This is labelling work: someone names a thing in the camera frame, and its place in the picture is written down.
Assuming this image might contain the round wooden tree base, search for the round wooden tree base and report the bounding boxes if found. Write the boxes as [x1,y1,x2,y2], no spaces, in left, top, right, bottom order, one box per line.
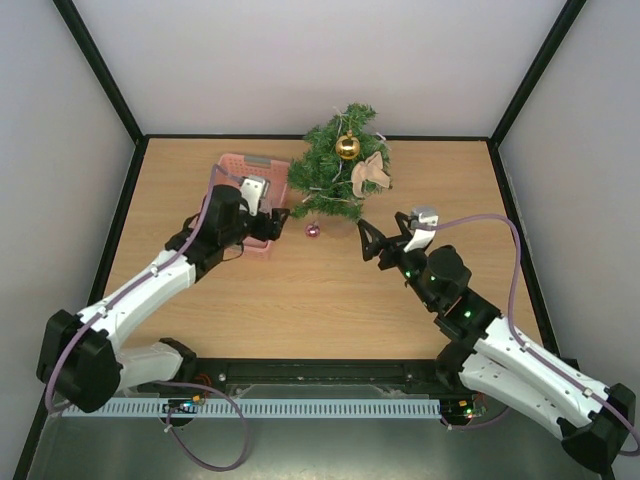
[321,216,357,239]

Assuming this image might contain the pink bauble ornament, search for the pink bauble ornament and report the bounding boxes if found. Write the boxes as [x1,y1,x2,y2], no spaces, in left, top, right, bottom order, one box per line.
[305,222,321,238]

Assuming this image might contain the pink perforated plastic basket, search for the pink perforated plastic basket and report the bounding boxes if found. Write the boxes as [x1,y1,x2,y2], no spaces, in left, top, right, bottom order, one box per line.
[198,153,289,259]

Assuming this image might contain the small green christmas tree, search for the small green christmas tree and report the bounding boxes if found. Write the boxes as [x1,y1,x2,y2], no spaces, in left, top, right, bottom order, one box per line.
[288,103,392,221]

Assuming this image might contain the gold bauble ornament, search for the gold bauble ornament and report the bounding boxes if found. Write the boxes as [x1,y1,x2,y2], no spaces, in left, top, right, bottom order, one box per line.
[335,130,361,161]

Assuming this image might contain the clear led string lights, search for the clear led string lights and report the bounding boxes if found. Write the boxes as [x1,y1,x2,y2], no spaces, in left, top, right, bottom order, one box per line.
[302,103,392,203]

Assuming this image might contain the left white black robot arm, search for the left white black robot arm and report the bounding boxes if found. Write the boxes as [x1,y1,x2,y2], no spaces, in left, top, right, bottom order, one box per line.
[36,179,290,413]

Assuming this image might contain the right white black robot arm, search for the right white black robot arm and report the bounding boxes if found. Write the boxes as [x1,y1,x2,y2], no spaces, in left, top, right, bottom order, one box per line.
[357,207,639,475]

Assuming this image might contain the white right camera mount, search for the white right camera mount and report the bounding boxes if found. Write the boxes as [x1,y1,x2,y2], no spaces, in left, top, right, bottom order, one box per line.
[403,216,438,253]

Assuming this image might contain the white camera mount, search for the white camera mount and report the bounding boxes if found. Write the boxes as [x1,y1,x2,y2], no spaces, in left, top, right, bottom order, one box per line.
[403,216,438,253]
[240,175,269,216]

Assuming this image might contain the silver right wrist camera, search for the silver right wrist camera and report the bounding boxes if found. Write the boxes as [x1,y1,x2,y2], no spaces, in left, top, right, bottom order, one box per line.
[409,206,439,226]

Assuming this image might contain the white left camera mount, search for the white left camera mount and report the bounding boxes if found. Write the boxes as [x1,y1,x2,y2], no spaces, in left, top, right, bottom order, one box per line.
[240,175,269,216]

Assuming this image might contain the black front frame rail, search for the black front frame rail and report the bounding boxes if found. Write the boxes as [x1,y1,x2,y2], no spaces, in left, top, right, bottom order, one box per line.
[114,355,551,396]

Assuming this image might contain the light blue slotted cable duct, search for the light blue slotted cable duct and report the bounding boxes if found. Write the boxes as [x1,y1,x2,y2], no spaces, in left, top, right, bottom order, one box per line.
[89,397,441,420]

